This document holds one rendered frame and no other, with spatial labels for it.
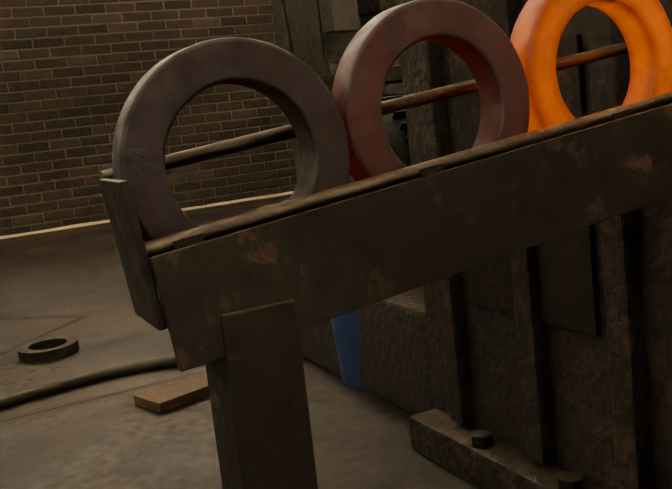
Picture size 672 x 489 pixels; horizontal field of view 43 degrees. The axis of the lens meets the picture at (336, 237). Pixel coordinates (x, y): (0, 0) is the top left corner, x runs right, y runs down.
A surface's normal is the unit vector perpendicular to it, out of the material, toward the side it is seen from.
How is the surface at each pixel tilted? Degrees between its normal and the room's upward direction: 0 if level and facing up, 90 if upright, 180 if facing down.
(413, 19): 90
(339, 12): 90
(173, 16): 90
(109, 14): 90
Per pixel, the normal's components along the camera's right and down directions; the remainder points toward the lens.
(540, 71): 0.44, 0.08
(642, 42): -0.80, 0.47
